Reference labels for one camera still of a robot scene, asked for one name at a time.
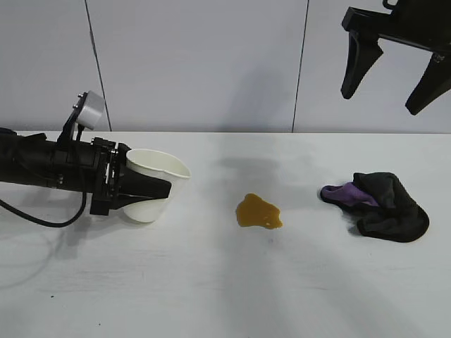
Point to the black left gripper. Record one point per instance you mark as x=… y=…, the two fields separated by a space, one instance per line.
x=81 y=165

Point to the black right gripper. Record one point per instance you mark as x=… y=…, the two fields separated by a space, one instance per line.
x=415 y=24

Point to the white paper cup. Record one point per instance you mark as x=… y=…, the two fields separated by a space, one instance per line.
x=155 y=207

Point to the black and purple cloth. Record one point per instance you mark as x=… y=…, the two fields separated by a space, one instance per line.
x=391 y=207

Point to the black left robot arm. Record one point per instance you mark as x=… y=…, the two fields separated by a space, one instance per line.
x=24 y=158

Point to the brown liquid spill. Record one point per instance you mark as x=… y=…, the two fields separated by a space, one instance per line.
x=257 y=211

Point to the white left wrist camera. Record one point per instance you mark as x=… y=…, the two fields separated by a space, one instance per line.
x=89 y=107

